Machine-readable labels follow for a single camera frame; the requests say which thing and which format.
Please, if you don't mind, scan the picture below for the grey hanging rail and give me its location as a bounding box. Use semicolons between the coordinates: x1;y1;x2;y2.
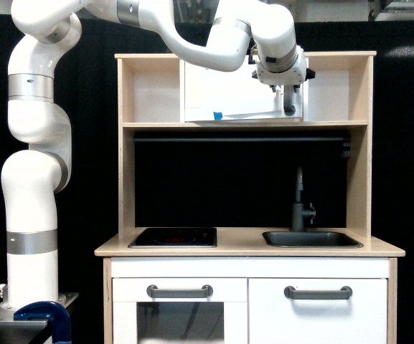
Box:
133;137;349;143

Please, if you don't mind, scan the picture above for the black toy stove top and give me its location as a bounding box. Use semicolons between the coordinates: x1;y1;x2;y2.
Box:
128;227;217;248

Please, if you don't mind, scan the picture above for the blue C-clamp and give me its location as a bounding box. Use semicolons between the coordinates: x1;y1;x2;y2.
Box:
13;301;72;344

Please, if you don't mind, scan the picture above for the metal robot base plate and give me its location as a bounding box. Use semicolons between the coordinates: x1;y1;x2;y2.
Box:
0;292;79;325

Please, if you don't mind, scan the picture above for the white oven door with window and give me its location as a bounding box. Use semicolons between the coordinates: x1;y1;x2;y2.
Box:
113;278;248;343

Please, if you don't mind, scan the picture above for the blue tape piece bottom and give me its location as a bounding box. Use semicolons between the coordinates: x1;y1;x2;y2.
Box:
213;112;223;120

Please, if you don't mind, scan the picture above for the white cabinet door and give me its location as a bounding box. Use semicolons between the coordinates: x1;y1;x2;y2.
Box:
248;278;387;343

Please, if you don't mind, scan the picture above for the black support table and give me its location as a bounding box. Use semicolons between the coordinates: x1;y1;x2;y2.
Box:
0;321;52;344

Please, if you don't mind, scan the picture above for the wooden toy kitchen frame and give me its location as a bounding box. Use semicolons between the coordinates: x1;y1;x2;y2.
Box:
95;52;404;343

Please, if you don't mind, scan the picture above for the grey cabinet door handle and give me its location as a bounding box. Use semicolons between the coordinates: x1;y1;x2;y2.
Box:
283;286;353;300

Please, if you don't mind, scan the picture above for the grey microwave door handle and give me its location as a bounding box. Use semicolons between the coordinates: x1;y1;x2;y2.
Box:
282;85;296;116

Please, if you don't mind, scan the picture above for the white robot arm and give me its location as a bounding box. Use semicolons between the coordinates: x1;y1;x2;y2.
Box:
1;1;309;310

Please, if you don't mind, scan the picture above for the grey toy sink basin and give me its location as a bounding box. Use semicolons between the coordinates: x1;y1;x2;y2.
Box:
263;231;363;248

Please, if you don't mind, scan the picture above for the grey toy faucet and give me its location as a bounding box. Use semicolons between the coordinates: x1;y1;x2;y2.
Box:
290;166;316;232

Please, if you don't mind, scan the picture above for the grey oven door handle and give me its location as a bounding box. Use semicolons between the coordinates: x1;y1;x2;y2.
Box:
146;285;213;299

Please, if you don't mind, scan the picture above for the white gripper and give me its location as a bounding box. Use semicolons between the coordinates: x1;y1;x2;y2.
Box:
252;45;316;92

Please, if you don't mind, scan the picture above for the white microwave door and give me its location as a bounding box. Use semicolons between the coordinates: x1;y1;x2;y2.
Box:
183;62;305;122

